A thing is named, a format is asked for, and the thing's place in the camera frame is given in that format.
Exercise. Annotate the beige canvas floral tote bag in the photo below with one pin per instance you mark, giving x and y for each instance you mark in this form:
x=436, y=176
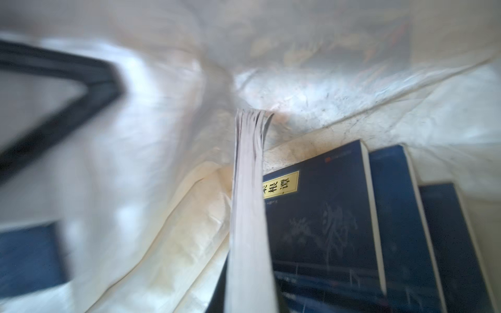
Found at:
x=143, y=190

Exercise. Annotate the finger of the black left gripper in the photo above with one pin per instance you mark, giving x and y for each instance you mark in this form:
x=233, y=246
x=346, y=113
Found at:
x=102, y=83

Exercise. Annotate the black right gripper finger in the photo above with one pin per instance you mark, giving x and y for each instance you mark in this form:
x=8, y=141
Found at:
x=216, y=305

